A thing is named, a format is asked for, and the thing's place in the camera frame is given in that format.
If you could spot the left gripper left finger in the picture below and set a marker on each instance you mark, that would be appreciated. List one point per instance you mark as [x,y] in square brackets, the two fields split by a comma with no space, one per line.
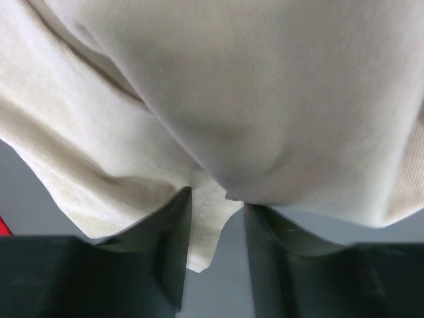
[139,272]

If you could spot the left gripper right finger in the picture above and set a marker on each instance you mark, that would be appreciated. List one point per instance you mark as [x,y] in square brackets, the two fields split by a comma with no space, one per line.
[295,273]

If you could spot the beige t shirt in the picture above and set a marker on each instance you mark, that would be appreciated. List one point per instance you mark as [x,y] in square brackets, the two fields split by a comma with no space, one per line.
[316,105]

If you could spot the red t shirt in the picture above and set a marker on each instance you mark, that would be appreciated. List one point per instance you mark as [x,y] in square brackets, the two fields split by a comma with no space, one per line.
[4,230]

